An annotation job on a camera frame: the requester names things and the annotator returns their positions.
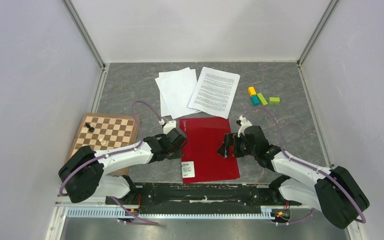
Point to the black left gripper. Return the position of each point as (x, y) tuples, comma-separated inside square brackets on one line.
[(177, 155)]

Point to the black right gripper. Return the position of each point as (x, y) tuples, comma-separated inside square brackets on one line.
[(231, 139)]

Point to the red clip file folder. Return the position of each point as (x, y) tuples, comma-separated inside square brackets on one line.
[(200, 161)]

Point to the printed text paper sheet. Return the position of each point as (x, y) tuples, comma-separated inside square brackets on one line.
[(214, 92)]

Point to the white paper sheet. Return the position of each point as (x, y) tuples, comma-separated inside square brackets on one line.
[(177, 88)]

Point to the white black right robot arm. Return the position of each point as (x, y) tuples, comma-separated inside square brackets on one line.
[(334, 192)]

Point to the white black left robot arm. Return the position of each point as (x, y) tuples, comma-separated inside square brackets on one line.
[(85, 172)]

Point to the teal block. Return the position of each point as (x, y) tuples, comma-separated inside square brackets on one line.
[(255, 100)]

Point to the long green block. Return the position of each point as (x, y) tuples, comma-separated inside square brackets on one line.
[(262, 99)]

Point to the orange block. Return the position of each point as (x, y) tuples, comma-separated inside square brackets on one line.
[(251, 91)]

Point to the short green block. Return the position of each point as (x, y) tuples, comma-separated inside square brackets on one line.
[(274, 100)]

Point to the wooden chessboard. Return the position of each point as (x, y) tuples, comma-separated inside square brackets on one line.
[(118, 131)]

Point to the white chess piece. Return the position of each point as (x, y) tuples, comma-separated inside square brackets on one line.
[(102, 141)]

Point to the black chess piece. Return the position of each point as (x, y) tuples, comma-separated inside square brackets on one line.
[(89, 127)]

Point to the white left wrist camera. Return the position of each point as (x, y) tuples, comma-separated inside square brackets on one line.
[(167, 125)]

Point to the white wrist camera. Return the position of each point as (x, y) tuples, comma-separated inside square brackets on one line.
[(167, 125), (243, 123)]

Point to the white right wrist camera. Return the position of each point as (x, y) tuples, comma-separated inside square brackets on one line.
[(243, 123)]

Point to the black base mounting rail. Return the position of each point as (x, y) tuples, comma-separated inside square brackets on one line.
[(201, 198)]

